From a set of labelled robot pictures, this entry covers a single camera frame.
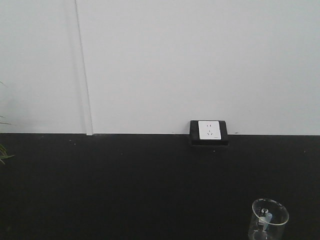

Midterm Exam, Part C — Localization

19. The clear glass beaker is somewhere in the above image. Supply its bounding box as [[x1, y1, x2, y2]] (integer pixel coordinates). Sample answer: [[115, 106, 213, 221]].
[[248, 198, 289, 240]]

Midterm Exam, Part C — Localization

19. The green spider plant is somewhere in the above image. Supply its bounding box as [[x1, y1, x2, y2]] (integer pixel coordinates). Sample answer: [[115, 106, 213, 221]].
[[0, 80, 16, 165]]

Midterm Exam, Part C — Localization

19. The white wall power socket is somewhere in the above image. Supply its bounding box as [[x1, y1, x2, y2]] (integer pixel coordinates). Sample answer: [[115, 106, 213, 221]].
[[198, 120, 222, 140]]

